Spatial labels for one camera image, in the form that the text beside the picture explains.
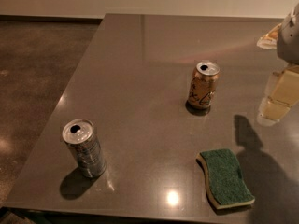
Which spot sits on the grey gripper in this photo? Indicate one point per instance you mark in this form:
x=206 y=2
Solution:
x=290 y=41

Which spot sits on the orange soda can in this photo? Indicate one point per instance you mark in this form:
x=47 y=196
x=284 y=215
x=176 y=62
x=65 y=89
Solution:
x=204 y=82

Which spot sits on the green and yellow sponge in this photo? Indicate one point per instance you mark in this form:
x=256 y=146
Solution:
x=225 y=185

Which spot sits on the silver soda can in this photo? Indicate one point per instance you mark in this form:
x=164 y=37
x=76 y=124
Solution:
x=80 y=137

